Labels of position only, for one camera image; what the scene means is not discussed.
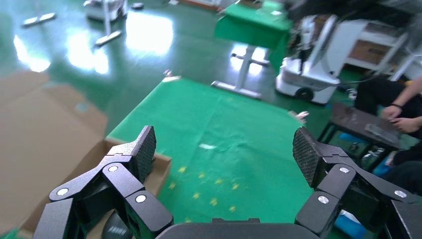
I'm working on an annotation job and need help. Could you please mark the grey keyboard device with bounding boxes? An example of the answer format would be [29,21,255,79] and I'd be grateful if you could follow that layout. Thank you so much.
[364,122,402,144]

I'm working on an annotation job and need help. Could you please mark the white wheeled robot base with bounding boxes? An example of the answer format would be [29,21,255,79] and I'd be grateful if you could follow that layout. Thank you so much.
[275,14,342,106]

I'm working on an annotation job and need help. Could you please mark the green table cloth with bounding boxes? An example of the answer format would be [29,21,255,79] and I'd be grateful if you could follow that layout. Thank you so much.
[0,77,323,239]

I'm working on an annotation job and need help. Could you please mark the open brown cardboard box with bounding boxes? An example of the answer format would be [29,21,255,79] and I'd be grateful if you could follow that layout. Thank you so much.
[0,71,172,239]

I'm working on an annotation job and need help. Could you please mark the silver binder clip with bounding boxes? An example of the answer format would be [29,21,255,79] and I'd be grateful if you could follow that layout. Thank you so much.
[289,110,311,121]

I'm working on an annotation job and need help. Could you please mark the black low bench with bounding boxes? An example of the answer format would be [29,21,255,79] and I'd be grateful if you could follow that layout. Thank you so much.
[317,102,405,156]

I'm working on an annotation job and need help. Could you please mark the grey floor bar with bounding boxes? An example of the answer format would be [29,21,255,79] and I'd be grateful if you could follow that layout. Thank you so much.
[22,12,57,28]

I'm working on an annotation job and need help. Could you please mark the blue plastic object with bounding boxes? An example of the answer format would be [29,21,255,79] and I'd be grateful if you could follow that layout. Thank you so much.
[334,210,368,239]

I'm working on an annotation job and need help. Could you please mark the bystander bare hand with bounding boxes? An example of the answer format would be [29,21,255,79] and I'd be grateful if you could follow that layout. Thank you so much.
[393,117,422,133]
[382,104,404,120]

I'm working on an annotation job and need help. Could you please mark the white stand with foot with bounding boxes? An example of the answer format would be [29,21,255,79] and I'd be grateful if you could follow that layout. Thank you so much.
[83,0,129,47]

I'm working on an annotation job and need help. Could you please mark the seated person in black clothes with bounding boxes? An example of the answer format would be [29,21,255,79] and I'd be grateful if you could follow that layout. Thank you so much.
[354,74,422,196]

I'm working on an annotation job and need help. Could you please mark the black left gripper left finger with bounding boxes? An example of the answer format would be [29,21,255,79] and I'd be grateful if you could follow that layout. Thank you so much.
[32,125,174,239]

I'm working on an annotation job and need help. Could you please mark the bystander bare forearm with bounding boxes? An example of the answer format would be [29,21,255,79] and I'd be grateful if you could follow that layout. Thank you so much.
[393,77,422,109]

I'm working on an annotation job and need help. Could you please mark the green covered table white legs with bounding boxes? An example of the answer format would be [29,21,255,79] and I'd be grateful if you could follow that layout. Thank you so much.
[211,0,295,100]

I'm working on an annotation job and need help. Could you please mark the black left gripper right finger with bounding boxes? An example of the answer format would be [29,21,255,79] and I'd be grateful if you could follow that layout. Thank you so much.
[293,126,422,239]

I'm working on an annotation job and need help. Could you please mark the white shelf cart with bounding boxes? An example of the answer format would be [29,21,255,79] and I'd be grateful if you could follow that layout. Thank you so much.
[342,19,410,72]

